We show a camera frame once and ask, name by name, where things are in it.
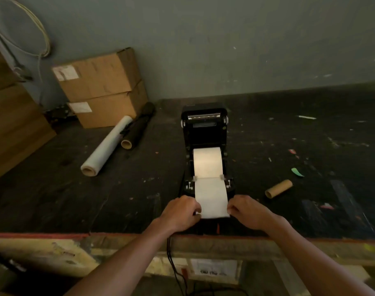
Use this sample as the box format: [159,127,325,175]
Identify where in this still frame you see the white coiled cable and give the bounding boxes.
[0,0,52,108]

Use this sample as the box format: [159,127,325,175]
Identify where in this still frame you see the grey wall plug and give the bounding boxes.
[12,66,34,83]

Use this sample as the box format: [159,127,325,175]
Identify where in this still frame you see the person's left forearm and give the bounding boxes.
[64,218,176,296]

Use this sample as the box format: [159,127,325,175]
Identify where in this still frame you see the brown cardboard roll core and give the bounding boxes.
[264,179,293,199]

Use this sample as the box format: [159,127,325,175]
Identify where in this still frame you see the white paper roll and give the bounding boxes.
[192,147,231,219]

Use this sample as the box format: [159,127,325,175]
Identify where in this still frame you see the white printed paper sheet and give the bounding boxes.
[190,258,239,278]

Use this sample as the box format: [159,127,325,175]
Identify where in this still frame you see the large brown cardboard box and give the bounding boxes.
[51,47,142,103]
[67,80,148,129]

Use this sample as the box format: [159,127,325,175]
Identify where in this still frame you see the dark cable bundle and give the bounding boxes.
[44,104,72,124]

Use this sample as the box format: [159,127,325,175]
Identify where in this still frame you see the black film roll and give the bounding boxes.
[121,102,156,150]

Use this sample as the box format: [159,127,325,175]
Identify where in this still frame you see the person's left hand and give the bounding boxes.
[156,195,203,234]

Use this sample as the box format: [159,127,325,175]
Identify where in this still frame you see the person's right forearm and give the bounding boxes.
[266,218,375,296]

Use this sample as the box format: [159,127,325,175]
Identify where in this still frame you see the person's right hand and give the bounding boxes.
[227,194,288,236]

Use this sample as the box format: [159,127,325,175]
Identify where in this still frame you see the black printer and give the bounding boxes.
[180,103,236,235]

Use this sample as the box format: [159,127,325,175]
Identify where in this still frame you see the white plastic film roll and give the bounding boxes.
[80,115,134,177]

